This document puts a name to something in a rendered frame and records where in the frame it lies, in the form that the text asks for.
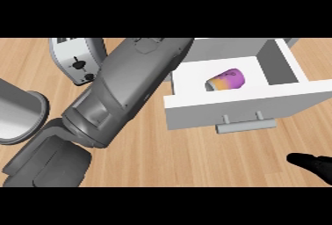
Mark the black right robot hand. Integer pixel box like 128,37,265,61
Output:
287,152,332,186

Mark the white drawer front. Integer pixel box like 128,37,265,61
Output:
163,78,332,132

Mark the purple and orange can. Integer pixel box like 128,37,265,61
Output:
204,68,247,91

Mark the white open drawer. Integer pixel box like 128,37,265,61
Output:
169,37,312,96

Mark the silver toaster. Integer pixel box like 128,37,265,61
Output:
49,37,108,87

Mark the grey metal pot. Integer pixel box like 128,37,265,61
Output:
0,77,51,146

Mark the grey drawer handle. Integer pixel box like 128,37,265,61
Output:
215,111,278,135

